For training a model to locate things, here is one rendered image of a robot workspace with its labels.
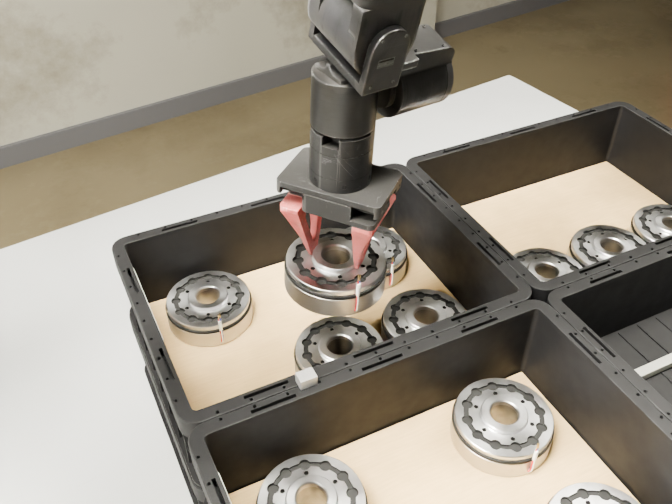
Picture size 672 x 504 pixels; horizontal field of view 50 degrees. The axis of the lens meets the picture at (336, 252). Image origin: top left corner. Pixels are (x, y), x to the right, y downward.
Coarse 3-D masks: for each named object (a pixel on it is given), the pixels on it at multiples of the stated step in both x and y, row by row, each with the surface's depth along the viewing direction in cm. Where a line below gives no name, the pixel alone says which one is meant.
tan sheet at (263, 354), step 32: (416, 256) 98; (256, 288) 93; (416, 288) 93; (160, 320) 88; (256, 320) 88; (288, 320) 88; (192, 352) 84; (224, 352) 84; (256, 352) 84; (288, 352) 84; (192, 384) 81; (224, 384) 81; (256, 384) 81
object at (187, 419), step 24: (408, 168) 97; (288, 192) 92; (432, 192) 92; (216, 216) 88; (456, 216) 88; (120, 240) 85; (144, 240) 85; (480, 240) 85; (120, 264) 81; (504, 264) 81; (528, 288) 78; (144, 312) 75; (480, 312) 75; (144, 336) 74; (408, 336) 73; (168, 360) 70; (336, 360) 70; (360, 360) 70; (168, 384) 68; (288, 384) 68; (216, 408) 66
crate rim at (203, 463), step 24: (504, 312) 75; (528, 312) 76; (552, 312) 75; (432, 336) 73; (456, 336) 73; (576, 336) 73; (384, 360) 70; (408, 360) 71; (600, 360) 70; (336, 384) 68; (624, 384) 68; (240, 408) 66; (264, 408) 67; (648, 408) 66; (192, 432) 64; (216, 432) 64; (192, 456) 62; (216, 480) 60
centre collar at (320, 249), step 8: (328, 240) 73; (336, 240) 74; (320, 248) 72; (328, 248) 73; (336, 248) 73; (344, 248) 73; (352, 248) 73; (312, 256) 72; (320, 256) 71; (352, 256) 72; (320, 264) 70; (328, 264) 70; (336, 264) 71; (344, 264) 71; (352, 264) 71; (328, 272) 70; (336, 272) 70; (344, 272) 70
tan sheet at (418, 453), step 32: (416, 416) 77; (448, 416) 77; (352, 448) 74; (384, 448) 74; (416, 448) 74; (448, 448) 74; (576, 448) 74; (384, 480) 71; (416, 480) 71; (448, 480) 71; (480, 480) 71; (512, 480) 71; (544, 480) 71; (576, 480) 71; (608, 480) 71
